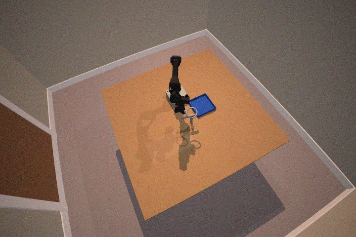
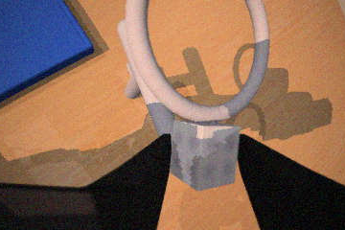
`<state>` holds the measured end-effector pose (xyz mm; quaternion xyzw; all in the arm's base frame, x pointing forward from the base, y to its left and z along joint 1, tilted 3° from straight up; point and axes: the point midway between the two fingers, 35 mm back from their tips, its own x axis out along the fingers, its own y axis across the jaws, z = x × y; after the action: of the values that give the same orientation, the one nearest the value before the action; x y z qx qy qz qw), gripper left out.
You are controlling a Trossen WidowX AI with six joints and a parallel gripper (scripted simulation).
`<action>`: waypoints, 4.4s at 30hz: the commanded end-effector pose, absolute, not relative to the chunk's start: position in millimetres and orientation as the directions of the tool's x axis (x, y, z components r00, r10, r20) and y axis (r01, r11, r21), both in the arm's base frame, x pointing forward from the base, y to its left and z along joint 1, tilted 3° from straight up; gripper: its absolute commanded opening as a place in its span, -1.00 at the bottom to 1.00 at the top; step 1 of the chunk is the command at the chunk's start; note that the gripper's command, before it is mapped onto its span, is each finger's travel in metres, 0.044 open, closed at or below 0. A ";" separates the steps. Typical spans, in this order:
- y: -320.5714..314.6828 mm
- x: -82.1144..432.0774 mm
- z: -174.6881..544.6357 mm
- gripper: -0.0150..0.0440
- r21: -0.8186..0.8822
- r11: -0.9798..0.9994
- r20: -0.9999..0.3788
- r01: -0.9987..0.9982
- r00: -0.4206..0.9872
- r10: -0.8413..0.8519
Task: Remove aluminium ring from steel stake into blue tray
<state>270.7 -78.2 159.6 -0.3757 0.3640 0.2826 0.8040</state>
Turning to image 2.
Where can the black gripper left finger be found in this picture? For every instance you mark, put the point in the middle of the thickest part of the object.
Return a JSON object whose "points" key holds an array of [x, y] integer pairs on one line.
{"points": [[127, 198]]}

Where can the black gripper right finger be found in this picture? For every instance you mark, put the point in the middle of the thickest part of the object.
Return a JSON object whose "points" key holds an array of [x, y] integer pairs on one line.
{"points": [[285, 195]]}

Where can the blue tray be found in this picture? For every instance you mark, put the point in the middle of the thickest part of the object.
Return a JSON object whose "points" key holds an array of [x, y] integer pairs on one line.
{"points": [[37, 39]]}

